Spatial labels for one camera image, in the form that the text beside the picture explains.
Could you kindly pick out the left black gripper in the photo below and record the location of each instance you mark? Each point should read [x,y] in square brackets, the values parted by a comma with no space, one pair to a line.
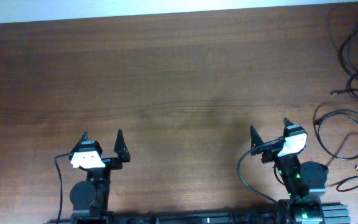
[120,150]

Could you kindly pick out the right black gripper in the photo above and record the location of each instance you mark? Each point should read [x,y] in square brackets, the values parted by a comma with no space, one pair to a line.
[258,147]

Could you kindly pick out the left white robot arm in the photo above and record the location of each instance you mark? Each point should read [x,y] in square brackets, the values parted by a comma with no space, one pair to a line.
[90,197]

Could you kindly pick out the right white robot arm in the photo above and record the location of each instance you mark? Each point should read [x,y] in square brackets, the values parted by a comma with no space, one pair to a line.
[304,182]

